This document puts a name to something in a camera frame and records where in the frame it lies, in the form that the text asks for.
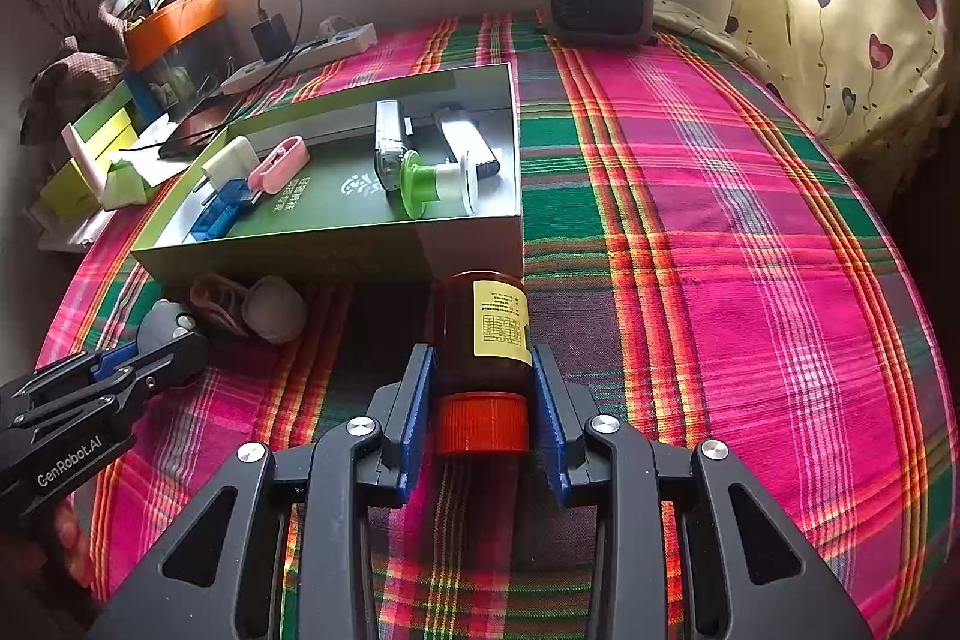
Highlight green and yellow box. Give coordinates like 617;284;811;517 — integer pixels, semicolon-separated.
37;81;151;214

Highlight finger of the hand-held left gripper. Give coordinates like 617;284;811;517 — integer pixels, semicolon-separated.
0;331;211;442
0;342;143;416

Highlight white ball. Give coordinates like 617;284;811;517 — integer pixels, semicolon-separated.
244;276;308;345

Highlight black power adapter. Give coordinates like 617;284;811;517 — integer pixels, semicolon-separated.
251;14;296;64

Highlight white and black lighter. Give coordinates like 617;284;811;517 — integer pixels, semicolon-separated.
433;106;500;180

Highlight grey round object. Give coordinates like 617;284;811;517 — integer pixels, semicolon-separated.
137;299;197;352

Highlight green white packet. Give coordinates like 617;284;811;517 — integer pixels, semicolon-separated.
101;156;162;210

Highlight pink plastic case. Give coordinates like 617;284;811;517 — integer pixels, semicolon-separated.
247;135;310;196

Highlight silver lighter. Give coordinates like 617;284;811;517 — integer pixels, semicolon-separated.
373;100;410;191

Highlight green cardboard box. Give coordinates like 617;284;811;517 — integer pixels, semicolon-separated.
130;61;524;285

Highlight person's left hand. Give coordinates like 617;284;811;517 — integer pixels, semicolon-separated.
0;501;102;618

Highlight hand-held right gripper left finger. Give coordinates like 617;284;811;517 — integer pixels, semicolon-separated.
90;344;437;640

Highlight pink brown hair tie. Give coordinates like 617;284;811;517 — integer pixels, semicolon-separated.
187;271;256;335

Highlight green white thread spool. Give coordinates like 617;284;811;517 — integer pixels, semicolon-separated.
386;149;481;221

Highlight yellow heart print curtain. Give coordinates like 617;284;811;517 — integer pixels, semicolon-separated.
724;0;960;191

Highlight blue plastic box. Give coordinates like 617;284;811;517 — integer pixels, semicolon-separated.
187;179;252;241

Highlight brown flat box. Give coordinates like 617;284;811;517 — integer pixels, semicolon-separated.
176;92;245;139

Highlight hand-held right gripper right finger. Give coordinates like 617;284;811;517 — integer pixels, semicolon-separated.
531;344;875;640

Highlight dark printed box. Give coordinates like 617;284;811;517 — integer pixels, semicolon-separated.
135;21;237;112

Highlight white power strip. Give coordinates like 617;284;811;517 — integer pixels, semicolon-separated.
220;21;378;94

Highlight black smartphone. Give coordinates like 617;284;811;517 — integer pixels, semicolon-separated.
157;111;226;161

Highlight brown bottle with orange cap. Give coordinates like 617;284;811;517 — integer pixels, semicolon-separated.
433;269;535;457

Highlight orange box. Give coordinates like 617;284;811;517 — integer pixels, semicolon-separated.
124;0;227;71

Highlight brown patterned cloth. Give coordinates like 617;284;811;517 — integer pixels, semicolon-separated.
19;36;128;142

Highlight white plastic stand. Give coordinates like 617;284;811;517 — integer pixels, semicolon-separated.
61;124;106;202

